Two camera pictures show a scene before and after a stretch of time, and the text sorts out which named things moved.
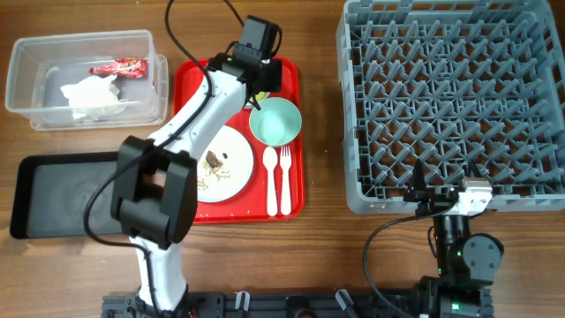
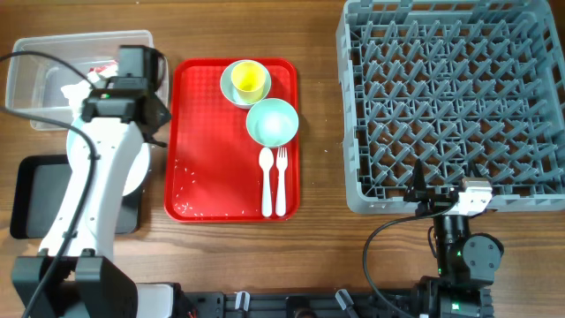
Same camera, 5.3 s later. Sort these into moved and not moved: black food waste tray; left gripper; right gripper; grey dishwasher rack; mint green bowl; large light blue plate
Moved: large light blue plate; left gripper
Not moved: mint green bowl; right gripper; grey dishwasher rack; black food waste tray
